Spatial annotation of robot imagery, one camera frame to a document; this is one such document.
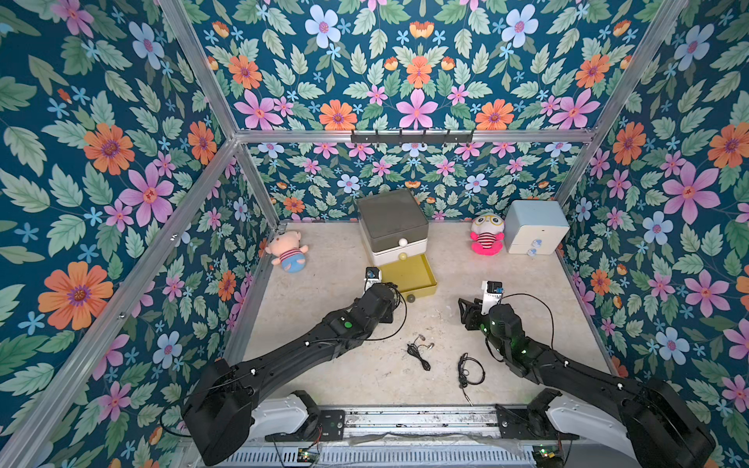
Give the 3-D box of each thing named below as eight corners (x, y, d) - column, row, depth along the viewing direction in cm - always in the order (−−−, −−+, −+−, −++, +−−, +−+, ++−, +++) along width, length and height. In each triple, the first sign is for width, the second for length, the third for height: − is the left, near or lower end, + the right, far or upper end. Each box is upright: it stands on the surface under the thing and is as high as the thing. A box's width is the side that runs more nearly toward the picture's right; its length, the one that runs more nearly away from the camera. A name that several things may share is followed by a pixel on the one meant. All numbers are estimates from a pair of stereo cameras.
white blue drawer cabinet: (507, 256, 111) (520, 229, 99) (495, 218, 125) (505, 189, 113) (553, 256, 111) (572, 228, 99) (536, 218, 125) (551, 189, 113)
